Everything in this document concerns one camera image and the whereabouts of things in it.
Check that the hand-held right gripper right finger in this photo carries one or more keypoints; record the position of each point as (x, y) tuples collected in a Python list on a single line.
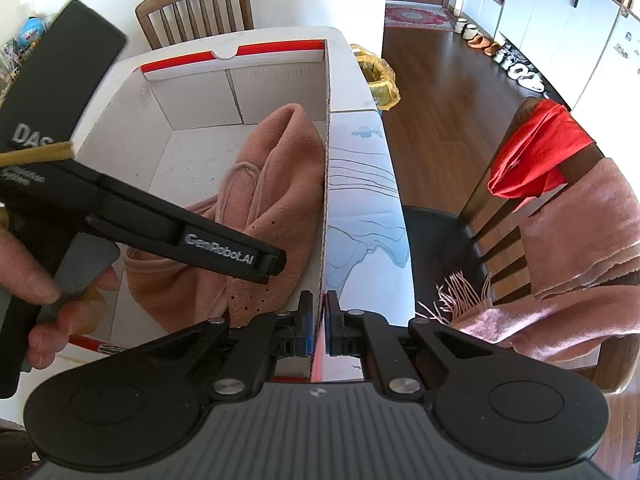
[(330, 332)]

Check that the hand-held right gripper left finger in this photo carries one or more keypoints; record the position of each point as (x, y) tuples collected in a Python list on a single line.
[(307, 332)]

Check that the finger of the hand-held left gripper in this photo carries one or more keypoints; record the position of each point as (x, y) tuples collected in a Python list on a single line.
[(272, 263)]

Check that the pink fleece hat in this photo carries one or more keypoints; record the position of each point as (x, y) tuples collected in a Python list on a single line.
[(282, 175)]

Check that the red and white cardboard box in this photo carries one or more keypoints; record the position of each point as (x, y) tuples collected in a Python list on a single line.
[(200, 92)]

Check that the person's left hand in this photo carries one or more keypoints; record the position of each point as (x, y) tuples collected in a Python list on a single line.
[(25, 275)]

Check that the pile of toys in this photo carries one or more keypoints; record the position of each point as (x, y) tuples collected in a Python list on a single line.
[(12, 60)]

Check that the blue toy ball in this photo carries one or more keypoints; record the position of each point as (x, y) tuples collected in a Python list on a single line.
[(31, 29)]

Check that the black seat cushion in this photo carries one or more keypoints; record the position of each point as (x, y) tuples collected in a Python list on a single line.
[(435, 250)]

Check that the yellow plastic bag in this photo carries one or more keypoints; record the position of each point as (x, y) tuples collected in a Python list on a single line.
[(385, 85)]

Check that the pink fringed scarf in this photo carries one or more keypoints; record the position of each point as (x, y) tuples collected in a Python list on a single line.
[(575, 240)]

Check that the red garment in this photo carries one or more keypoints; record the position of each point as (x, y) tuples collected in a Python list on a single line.
[(540, 150)]

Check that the red patterned rug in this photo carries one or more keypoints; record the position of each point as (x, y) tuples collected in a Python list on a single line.
[(415, 16)]

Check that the row of shoes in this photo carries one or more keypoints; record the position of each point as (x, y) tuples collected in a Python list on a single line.
[(520, 72)]

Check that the dark bag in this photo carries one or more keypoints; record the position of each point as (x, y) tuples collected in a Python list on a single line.
[(12, 442)]

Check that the low white shelf cabinet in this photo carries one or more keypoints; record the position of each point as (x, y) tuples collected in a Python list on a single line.
[(480, 5)]

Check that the white wardrobe cabinet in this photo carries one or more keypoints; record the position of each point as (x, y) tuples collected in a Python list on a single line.
[(545, 20)]

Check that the white fridge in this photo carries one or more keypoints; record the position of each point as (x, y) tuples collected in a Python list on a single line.
[(607, 75)]

